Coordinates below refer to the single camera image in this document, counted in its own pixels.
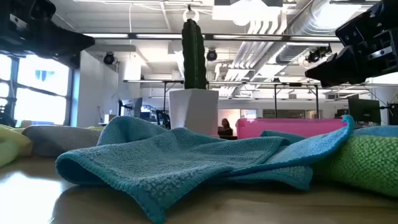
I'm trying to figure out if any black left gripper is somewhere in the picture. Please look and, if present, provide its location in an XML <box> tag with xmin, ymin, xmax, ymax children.
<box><xmin>0</xmin><ymin>0</ymin><xmax>96</xmax><ymax>69</ymax></box>

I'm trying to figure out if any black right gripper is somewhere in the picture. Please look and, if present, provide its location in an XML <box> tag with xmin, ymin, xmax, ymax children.
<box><xmin>305</xmin><ymin>0</ymin><xmax>398</xmax><ymax>88</ymax></box>

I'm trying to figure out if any grey microfiber towel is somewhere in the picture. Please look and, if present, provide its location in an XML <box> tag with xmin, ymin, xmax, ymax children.
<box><xmin>21</xmin><ymin>124</ymin><xmax>104</xmax><ymax>158</ymax></box>

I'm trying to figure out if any green microfiber towel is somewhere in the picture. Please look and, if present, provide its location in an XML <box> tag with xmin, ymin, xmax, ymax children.
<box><xmin>312</xmin><ymin>134</ymin><xmax>398</xmax><ymax>198</ymax></box>

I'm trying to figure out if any lime microfiber towel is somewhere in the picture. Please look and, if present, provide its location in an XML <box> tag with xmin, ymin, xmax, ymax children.
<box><xmin>0</xmin><ymin>124</ymin><xmax>32</xmax><ymax>169</ymax></box>

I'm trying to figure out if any black computer monitor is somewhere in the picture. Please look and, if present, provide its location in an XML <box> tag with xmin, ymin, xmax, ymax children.
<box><xmin>347</xmin><ymin>95</ymin><xmax>382</xmax><ymax>125</ymax></box>
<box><xmin>118</xmin><ymin>97</ymin><xmax>144</xmax><ymax>118</ymax></box>

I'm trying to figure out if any pink plastic bin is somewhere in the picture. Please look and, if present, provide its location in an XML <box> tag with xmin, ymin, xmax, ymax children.
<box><xmin>235</xmin><ymin>118</ymin><xmax>348</xmax><ymax>140</ymax></box>

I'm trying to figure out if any green cactus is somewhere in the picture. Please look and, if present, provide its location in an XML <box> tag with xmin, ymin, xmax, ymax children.
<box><xmin>182</xmin><ymin>18</ymin><xmax>208</xmax><ymax>90</ymax></box>

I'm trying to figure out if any person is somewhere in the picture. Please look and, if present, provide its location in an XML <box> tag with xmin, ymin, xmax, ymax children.
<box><xmin>217</xmin><ymin>118</ymin><xmax>234</xmax><ymax>137</ymax></box>

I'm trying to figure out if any white faceted plant pot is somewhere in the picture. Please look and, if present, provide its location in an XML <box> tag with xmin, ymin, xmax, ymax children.
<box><xmin>169</xmin><ymin>88</ymin><xmax>220</xmax><ymax>138</ymax></box>

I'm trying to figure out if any silver ventilation duct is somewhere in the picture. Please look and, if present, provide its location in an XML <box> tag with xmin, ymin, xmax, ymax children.
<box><xmin>275</xmin><ymin>0</ymin><xmax>343</xmax><ymax>65</ymax></box>

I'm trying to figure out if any black metal workstation frame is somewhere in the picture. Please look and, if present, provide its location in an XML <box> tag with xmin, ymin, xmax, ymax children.
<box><xmin>123</xmin><ymin>79</ymin><xmax>321</xmax><ymax>121</ymax></box>

